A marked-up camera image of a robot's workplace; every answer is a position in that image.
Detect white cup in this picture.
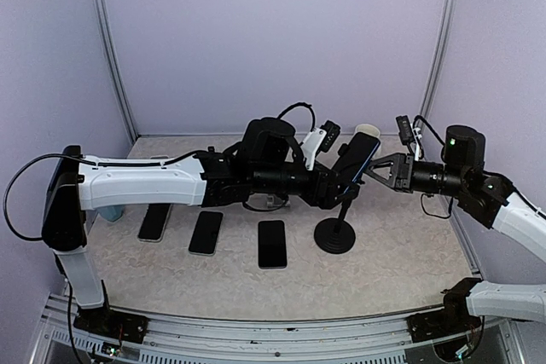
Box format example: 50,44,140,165
354,124,380,138

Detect aluminium frame post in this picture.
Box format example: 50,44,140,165
419,0,456,119
93,0,139,143

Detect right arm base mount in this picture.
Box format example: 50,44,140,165
406,278,482,343

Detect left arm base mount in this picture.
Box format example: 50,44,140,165
73,309,148,344

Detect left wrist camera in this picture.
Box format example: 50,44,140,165
300,120,340,170

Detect black phone landscape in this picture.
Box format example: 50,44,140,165
258,220,288,269

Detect white phone stand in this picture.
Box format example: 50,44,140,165
266,194,291,211

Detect black phone clear case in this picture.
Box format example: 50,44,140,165
137,204,171,242

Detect light blue cup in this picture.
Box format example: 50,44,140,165
98,205,125,222

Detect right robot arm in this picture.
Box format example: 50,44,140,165
366,125,545,333

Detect right aluminium frame post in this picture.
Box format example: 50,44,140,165
419,0,456,119

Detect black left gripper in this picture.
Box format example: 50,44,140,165
253,161,362,211

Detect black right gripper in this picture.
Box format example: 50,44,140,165
362,152,469,197

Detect left aluminium frame post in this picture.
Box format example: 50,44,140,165
93,0,139,143

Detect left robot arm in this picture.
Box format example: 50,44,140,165
38,117,340,334

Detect front aluminium rail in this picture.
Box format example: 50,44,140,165
26,295,525,363

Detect black phone blue edge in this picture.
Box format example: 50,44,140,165
332,132,380,184

